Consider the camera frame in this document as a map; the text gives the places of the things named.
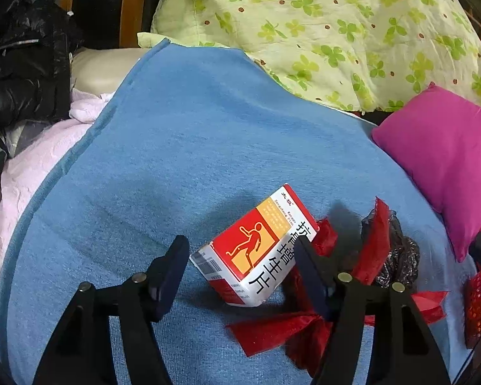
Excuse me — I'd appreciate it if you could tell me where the blue towel blanket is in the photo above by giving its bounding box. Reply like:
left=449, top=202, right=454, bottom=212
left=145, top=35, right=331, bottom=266
left=0, top=42, right=476, bottom=384

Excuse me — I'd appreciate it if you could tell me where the black puffer jacket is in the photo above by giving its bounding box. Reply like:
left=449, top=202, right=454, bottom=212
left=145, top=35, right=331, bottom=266
left=0, top=0, right=85, bottom=138

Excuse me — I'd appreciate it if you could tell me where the red mesh trash basket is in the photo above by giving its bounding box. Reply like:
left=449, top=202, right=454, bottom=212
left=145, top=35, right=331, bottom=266
left=464, top=271, right=481, bottom=348

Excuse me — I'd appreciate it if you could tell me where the black plastic bag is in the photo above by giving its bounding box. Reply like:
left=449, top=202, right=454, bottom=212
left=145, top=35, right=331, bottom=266
left=338, top=210, right=420, bottom=292

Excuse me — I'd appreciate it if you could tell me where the red white medicine box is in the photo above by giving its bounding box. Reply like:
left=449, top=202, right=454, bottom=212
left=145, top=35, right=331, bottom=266
left=190, top=184, right=320, bottom=308

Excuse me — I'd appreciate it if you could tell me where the red ribbon scrap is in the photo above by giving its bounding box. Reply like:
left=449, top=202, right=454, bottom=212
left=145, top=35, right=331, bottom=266
left=228, top=199, right=450, bottom=384

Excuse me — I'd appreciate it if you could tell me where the green clover quilt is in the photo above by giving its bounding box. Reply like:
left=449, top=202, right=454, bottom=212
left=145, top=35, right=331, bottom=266
left=138, top=0, right=481, bottom=112

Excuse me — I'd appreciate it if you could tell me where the magenta pillow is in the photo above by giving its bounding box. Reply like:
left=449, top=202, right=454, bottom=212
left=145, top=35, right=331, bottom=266
left=371, top=84, right=481, bottom=261

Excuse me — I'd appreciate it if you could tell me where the pink white bedsheet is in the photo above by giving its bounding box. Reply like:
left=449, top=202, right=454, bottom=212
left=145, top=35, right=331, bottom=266
left=0, top=90, right=113, bottom=273

